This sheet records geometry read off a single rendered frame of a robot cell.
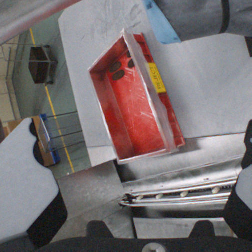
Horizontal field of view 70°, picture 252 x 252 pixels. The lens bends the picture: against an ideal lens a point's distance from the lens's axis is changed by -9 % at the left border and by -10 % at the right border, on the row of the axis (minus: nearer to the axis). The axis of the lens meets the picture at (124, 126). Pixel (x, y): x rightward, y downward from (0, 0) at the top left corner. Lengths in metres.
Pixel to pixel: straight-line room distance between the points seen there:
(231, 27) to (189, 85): 0.32
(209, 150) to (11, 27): 0.64
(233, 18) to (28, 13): 0.34
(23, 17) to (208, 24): 0.31
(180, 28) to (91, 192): 0.80
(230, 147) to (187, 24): 0.41
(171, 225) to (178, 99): 0.50
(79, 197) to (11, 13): 0.83
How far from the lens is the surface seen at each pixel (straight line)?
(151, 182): 0.88
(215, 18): 0.40
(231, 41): 0.64
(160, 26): 0.38
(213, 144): 0.69
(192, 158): 0.75
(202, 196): 0.76
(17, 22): 0.25
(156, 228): 0.95
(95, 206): 0.98
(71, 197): 0.94
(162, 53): 0.76
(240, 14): 0.43
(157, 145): 0.83
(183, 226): 0.83
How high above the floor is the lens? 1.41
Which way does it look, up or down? 38 degrees down
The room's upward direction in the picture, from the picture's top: 105 degrees counter-clockwise
